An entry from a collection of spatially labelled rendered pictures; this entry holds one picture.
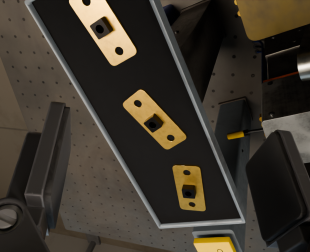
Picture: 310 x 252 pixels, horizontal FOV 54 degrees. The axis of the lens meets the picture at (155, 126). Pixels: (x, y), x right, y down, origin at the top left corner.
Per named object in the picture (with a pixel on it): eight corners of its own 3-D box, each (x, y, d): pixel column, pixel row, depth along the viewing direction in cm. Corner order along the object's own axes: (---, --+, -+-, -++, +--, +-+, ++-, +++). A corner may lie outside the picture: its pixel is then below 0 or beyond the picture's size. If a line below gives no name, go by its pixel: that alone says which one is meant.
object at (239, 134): (300, 123, 50) (300, 127, 49) (228, 137, 56) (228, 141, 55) (298, 117, 50) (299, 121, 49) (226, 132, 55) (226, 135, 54)
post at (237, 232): (253, 119, 85) (247, 258, 50) (226, 124, 89) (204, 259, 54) (245, 96, 82) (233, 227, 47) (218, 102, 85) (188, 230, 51)
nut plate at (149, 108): (188, 136, 37) (186, 142, 36) (166, 149, 40) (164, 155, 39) (142, 86, 35) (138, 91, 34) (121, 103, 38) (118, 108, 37)
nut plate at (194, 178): (206, 210, 44) (205, 216, 43) (180, 207, 45) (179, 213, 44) (200, 165, 39) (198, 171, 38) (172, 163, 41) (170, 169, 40)
